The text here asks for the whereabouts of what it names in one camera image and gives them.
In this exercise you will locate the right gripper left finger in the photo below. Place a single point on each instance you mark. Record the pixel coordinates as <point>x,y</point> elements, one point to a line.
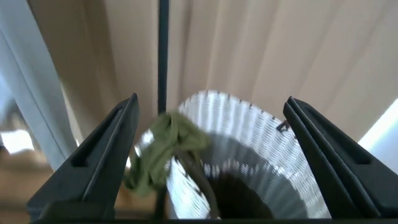
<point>93,193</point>

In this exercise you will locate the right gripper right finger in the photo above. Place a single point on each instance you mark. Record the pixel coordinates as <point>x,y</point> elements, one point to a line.
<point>342,193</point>

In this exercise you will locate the green garment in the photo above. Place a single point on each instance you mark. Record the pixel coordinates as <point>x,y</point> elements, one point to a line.
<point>168,137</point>

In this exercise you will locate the white laundry basket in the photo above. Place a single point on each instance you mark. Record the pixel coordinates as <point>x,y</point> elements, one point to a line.
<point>242,124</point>

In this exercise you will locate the black clothes rack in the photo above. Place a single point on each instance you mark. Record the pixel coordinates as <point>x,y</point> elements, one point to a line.
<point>163,56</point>

